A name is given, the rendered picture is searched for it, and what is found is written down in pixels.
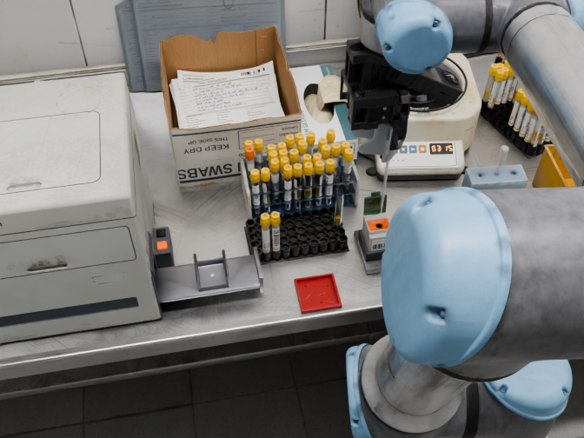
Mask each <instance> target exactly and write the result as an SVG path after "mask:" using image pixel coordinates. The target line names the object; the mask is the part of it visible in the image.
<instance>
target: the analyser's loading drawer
mask: <svg viewBox="0 0 584 438"><path fill-rule="evenodd" d="M193 256H194V263H191V264H184V265H179V266H173V267H167V268H160V269H155V278H154V282H155V285H156V292H157V296H158V300H159V303H161V302H172V301H178V300H184V299H189V298H196V297H201V296H207V295H218V294H224V293H229V292H236V291H241V290H247V289H258V288H259V289H260V293H262V292H264V291H263V276H262V268H261V264H260V259H259V255H258V250H257V247H254V254H253V255H245V256H238V257H232V258H226V255H225V249H223V250H222V257H219V258H213V259H207V260H201V261H197V258H196V254H193ZM210 274H214V277H213V278H210Z"/></svg>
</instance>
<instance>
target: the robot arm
mask: <svg viewBox="0 0 584 438"><path fill-rule="evenodd" d="M583 30H584V0H362V16H361V26H360V38H357V39H349V40H347V46H346V59H345V69H342V73H341V87H340V100H344V99H347V101H348V103H349V108H348V120H349V122H350V125H351V130H352V135H353V136H355V137H361V138H367V139H368V140H366V141H364V142H363V143H360V144H359V146H358V151H359V152H360V153H361V154H367V155H380V158H381V160H382V163H386V162H387V161H389V160H390V159H391V158H392V157H393V156H394V155H395V154H396V152H397V151H398V149H400V148H401V147H402V144H403V142H404V140H405V138H406V135H407V128H408V116H409V113H410V101H411V99H410V93H409V90H408V88H410V89H413V90H417V91H419V92H421V93H423V94H426V95H428V96H431V97H434V98H436V99H439V100H441V101H443V102H445V103H449V104H453V103H454V102H455V101H456V100H457V98H458V97H459V96H460V95H461V94H462V92H463V90H462V88H461V86H460V84H459V80H458V78H457V77H456V76H455V75H454V74H453V73H451V72H449V71H447V70H443V69H441V68H439V67H438V66H439V65H440V64H441V63H443V62H444V60H445V59H446V58H447V57H448V54H454V53H486V52H502V53H503V55H504V57H505V58H506V60H507V62H508V64H509V66H510V68H511V70H512V71H513V72H514V75H515V77H516V79H517V80H518V82H519V84H520V86H521V87H522V89H523V91H524V93H525V95H526V96H527V98H528V101H529V102H530V103H531V105H532V107H533V109H534V111H535V113H536V115H537V116H538V118H539V119H540V121H541V124H542V126H543V127H544V129H545V131H546V132H547V134H548V136H549V138H550V140H551V142H552V143H553V145H554V147H555V149H556V150H557V152H558V154H559V156H560V158H561V160H562V161H563V163H564V165H565V166H566V168H567V171H568V173H569V174H570V176H571V177H572V179H573V181H574V183H575V185H576V187H553V188H524V189H471V188H468V187H452V188H447V189H443V190H440V191H435V192H423V193H419V194H416V195H413V196H411V197H409V198H408V199H406V200H405V201H404V202H403V203H402V204H401V205H400V206H399V207H398V208H397V210H396V211H395V213H394V214H393V216H392V218H391V221H390V223H389V226H388V230H387V234H386V237H385V252H384V253H383V254H382V272H381V290H382V310H383V315H384V321H385V324H386V328H387V331H388V335H385V336H384V337H382V339H380V340H379V341H378V342H376V343H375V344H374V345H369V344H367V343H363V344H361V345H360V346H353V347H351V348H349V349H348V351H347V353H346V370H347V384H348V406H349V414H350V423H351V430H352V434H353V436H354V438H546V437H547V435H548V433H549V431H550V429H551V427H553V425H554V422H555V421H556V419H557V417H558V416H559V415H560V414H561V413H562V412H563V411H564V409H565V407H566V406H567V400H568V397H569V394H570V392H571V388H572V383H573V377H572V371H571V368H570V365H569V362H568V360H572V359H584V32H583ZM343 79H344V80H345V83H346V85H347V87H348V92H343Z"/></svg>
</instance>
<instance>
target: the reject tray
mask: <svg viewBox="0 0 584 438"><path fill-rule="evenodd" d="M294 282H295V289H296V293H297V296H298V300H299V304H300V308H301V312H302V314H307V313H312V312H318V311H323V310H329V309H339V308H342V302H341V298H340V295H339V292H338V288H337V286H336V282H335V277H334V274H333V273H330V274H324V275H313V276H307V277H302V278H296V279H294Z"/></svg>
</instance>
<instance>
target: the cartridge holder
mask: <svg viewBox="0 0 584 438"><path fill-rule="evenodd" d="M354 237H355V241H356V245H357V248H358V250H359V253H360V256H361V259H362V263H363V266H364V268H365V272H366V274H372V273H378V272H382V254H383V253H384V252H385V249H382V250H376V251H370V252H368V249H367V246H366V243H365V241H364V238H363V235H362V229H359V230H355V231H354Z"/></svg>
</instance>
